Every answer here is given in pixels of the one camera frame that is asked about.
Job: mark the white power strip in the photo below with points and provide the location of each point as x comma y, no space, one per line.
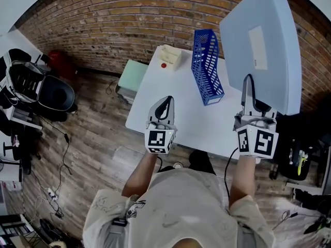
53,193

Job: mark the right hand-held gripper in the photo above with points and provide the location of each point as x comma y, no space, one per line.
258,141

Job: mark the person's right forearm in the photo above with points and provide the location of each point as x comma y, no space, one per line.
243,182

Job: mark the beige desk organizer box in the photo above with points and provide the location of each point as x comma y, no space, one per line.
172,55

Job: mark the open black backpack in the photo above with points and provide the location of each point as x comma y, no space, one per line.
55,94

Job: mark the light blue folder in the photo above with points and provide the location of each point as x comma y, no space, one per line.
274,17

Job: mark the person's left white shoe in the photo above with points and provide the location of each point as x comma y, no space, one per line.
178,165

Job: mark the yellow-green toy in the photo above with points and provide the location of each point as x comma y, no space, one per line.
300,164

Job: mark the person's left forearm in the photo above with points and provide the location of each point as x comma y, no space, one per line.
141,174

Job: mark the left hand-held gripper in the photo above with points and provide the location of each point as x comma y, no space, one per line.
157,139

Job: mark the person's black trousers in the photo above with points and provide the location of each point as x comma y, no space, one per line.
201,161

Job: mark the person's off-white shirt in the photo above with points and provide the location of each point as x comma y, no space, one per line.
181,203

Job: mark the blue mesh file holder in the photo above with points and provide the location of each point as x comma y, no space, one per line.
207,86

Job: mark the red bag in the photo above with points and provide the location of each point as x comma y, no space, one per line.
62,63

